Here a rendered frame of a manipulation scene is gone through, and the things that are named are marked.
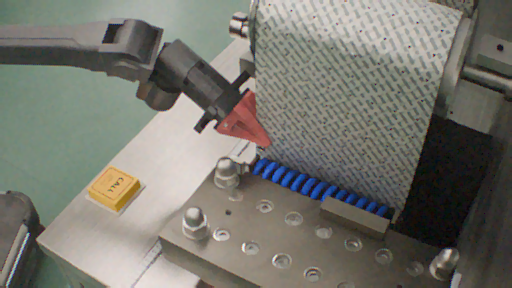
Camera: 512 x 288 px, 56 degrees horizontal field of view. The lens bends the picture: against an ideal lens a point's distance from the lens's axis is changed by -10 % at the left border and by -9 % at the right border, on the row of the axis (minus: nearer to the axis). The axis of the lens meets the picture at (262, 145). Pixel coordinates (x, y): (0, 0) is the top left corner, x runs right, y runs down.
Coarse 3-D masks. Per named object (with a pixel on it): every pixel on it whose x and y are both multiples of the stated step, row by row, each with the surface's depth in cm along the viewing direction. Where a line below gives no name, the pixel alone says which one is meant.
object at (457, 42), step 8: (464, 24) 56; (456, 32) 55; (464, 32) 55; (456, 40) 55; (456, 48) 54; (448, 56) 55; (456, 56) 54; (448, 64) 55; (456, 64) 55; (448, 72) 55; (440, 80) 56; (448, 80) 55; (440, 88) 57; (448, 88) 56; (440, 96) 57; (440, 104) 59
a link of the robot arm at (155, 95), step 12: (156, 36) 75; (156, 48) 73; (120, 60) 70; (132, 60) 70; (120, 72) 71; (132, 72) 71; (144, 72) 72; (144, 84) 78; (156, 84) 77; (144, 96) 81; (156, 96) 79; (168, 96) 79; (156, 108) 82; (168, 108) 82
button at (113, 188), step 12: (108, 168) 92; (96, 180) 90; (108, 180) 90; (120, 180) 90; (132, 180) 90; (96, 192) 88; (108, 192) 88; (120, 192) 88; (132, 192) 90; (108, 204) 87; (120, 204) 88
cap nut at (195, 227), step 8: (192, 208) 67; (184, 216) 67; (192, 216) 66; (200, 216) 67; (184, 224) 68; (192, 224) 67; (200, 224) 67; (208, 224) 70; (184, 232) 69; (192, 232) 68; (200, 232) 68; (208, 232) 69
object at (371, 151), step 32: (256, 96) 72; (288, 96) 69; (320, 96) 66; (288, 128) 73; (320, 128) 70; (352, 128) 67; (384, 128) 64; (416, 128) 61; (288, 160) 77; (320, 160) 74; (352, 160) 70; (384, 160) 67; (416, 160) 65; (352, 192) 74; (384, 192) 71
